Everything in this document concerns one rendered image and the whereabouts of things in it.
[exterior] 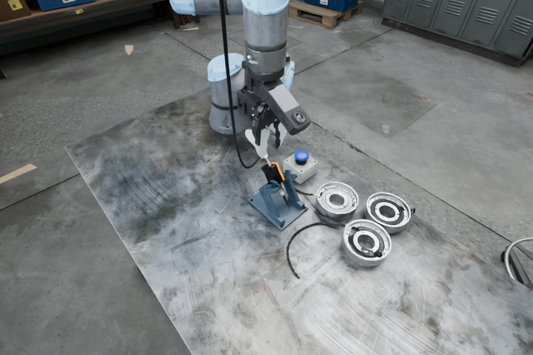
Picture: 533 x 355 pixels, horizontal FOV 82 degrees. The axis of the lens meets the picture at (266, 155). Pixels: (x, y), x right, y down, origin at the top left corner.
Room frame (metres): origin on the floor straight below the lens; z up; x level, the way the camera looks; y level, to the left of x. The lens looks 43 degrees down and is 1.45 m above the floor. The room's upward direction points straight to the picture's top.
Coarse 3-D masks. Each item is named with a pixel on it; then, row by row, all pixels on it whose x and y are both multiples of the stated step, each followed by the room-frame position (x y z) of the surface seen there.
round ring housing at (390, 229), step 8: (368, 200) 0.49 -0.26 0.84; (400, 200) 0.49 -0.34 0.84; (368, 208) 0.46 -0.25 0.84; (376, 208) 0.48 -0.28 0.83; (384, 208) 0.48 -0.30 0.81; (392, 208) 0.48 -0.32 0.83; (408, 208) 0.46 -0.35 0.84; (368, 216) 0.45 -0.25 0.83; (392, 216) 0.47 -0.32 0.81; (408, 216) 0.44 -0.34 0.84; (384, 224) 0.42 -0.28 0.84; (392, 232) 0.41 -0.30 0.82
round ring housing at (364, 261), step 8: (352, 224) 0.42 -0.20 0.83; (360, 224) 0.43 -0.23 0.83; (368, 224) 0.43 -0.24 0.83; (376, 224) 0.42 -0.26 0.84; (344, 232) 0.40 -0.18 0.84; (360, 232) 0.40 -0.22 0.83; (368, 232) 0.40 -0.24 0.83; (384, 232) 0.40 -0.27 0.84; (344, 240) 0.38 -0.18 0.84; (360, 240) 0.40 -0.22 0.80; (368, 240) 0.40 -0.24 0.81; (376, 240) 0.38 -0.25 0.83; (384, 240) 0.38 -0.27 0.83; (344, 248) 0.37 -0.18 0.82; (360, 248) 0.36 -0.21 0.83; (376, 248) 0.36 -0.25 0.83; (352, 256) 0.34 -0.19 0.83; (360, 256) 0.34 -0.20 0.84; (384, 256) 0.34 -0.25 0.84; (360, 264) 0.33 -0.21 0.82; (368, 264) 0.33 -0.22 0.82; (376, 264) 0.33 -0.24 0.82
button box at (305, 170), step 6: (288, 162) 0.62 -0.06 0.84; (294, 162) 0.62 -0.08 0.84; (300, 162) 0.62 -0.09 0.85; (306, 162) 0.62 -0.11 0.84; (312, 162) 0.62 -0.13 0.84; (288, 168) 0.62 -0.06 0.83; (294, 168) 0.60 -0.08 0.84; (300, 168) 0.60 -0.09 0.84; (306, 168) 0.60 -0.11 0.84; (312, 168) 0.61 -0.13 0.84; (300, 174) 0.58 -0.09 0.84; (306, 174) 0.59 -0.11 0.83; (312, 174) 0.61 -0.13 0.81; (294, 180) 0.59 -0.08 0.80; (300, 180) 0.58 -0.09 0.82
